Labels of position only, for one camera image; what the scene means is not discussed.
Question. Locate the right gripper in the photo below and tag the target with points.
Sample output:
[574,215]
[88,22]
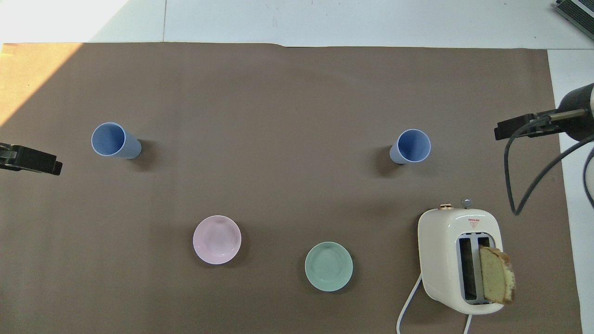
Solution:
[577,99]

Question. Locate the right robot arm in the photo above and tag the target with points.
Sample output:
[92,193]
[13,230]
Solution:
[592,99]

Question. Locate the grey metal device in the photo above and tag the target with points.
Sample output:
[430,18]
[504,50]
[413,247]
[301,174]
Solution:
[577,11]

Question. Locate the blue plastic cup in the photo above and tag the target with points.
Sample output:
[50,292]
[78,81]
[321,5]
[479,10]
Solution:
[412,146]
[111,140]

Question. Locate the slice of bread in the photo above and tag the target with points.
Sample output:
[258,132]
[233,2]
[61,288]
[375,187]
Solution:
[495,276]

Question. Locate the cream white toaster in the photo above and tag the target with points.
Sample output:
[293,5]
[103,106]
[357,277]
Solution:
[441,255]

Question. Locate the green bowl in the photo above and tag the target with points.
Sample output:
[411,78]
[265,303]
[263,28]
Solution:
[328,266]

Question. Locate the pink bowl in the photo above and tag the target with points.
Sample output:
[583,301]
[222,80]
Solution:
[216,240]

